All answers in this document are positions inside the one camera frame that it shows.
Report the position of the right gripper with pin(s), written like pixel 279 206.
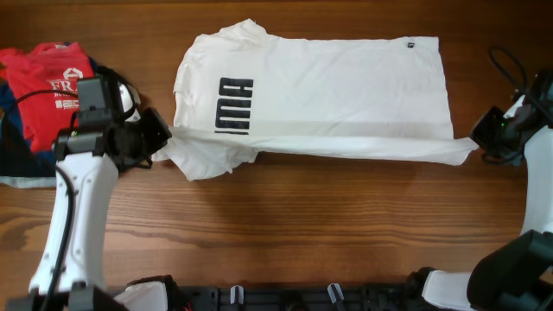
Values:
pixel 480 133

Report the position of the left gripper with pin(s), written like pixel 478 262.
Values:
pixel 150 120

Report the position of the white Puma t-shirt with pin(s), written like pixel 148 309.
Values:
pixel 243 91

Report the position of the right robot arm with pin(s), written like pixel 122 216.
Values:
pixel 509 278

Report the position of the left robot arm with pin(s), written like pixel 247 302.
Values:
pixel 70 273

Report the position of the red folded t-shirt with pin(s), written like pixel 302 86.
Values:
pixel 48 76

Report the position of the black folded garment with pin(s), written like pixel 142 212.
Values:
pixel 84 117

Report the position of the light blue folded garment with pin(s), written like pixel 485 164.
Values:
pixel 26 182

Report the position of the navy blue folded t-shirt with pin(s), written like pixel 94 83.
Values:
pixel 13 116

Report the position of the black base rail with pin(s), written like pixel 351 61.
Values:
pixel 371 297

